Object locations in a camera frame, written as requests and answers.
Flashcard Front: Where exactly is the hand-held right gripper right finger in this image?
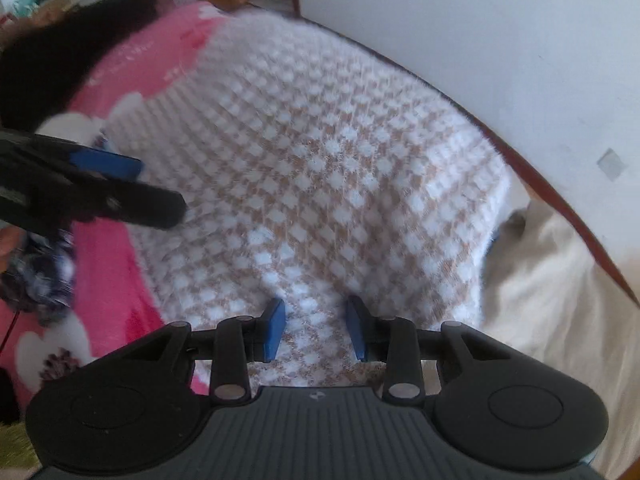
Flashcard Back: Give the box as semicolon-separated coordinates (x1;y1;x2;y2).
346;295;516;405

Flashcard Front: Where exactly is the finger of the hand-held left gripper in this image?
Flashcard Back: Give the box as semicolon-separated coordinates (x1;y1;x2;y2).
70;167;188;231
69;144;146;182

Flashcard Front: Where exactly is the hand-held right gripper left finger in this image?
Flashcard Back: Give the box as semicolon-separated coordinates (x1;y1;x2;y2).
122;298;287;405

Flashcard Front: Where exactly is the beige houndstooth knit cardigan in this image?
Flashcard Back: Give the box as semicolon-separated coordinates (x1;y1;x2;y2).
102;7;513;391

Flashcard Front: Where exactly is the pink floral blanket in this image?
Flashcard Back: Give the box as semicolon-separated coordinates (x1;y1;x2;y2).
0;0;236;411

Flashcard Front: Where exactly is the dark plaid shirt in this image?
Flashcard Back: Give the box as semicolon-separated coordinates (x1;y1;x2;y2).
0;227;78;326

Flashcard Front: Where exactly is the black garment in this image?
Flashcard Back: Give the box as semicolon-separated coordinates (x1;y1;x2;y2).
0;0;161;133

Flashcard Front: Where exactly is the cream white garment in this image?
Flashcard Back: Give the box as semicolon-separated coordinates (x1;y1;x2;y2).
480;199;640;478

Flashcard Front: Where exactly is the thin red cord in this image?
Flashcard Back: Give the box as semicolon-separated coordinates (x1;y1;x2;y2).
0;307;22;358

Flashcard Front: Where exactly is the grey wall patch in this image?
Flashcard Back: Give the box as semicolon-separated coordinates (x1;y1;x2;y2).
596;147;628;182

